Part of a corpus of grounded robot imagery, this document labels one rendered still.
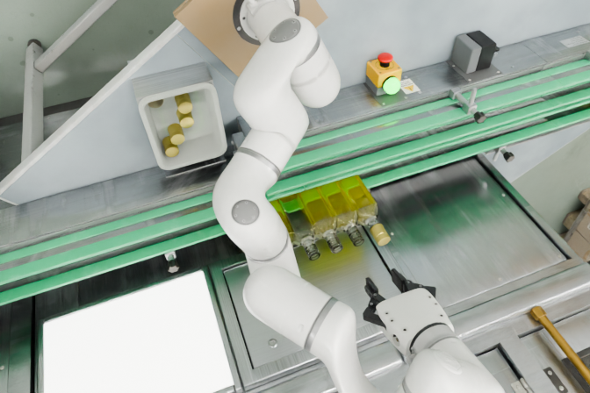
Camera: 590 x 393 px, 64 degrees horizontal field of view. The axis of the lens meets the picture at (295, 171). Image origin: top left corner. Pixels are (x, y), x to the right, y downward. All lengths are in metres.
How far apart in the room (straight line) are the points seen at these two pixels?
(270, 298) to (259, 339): 0.49
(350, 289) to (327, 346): 0.57
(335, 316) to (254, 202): 0.21
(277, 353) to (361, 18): 0.83
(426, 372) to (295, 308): 0.19
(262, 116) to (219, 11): 0.37
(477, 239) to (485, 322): 0.27
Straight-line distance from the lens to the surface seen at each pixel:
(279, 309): 0.70
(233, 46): 1.12
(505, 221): 1.50
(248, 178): 0.75
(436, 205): 1.48
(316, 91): 0.85
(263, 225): 0.72
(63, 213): 1.30
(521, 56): 1.57
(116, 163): 1.30
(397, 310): 0.84
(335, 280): 1.25
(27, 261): 1.27
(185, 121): 1.16
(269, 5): 1.03
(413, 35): 1.37
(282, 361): 1.15
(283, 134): 0.79
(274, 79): 0.76
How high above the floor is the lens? 1.72
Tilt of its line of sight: 41 degrees down
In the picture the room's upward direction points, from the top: 152 degrees clockwise
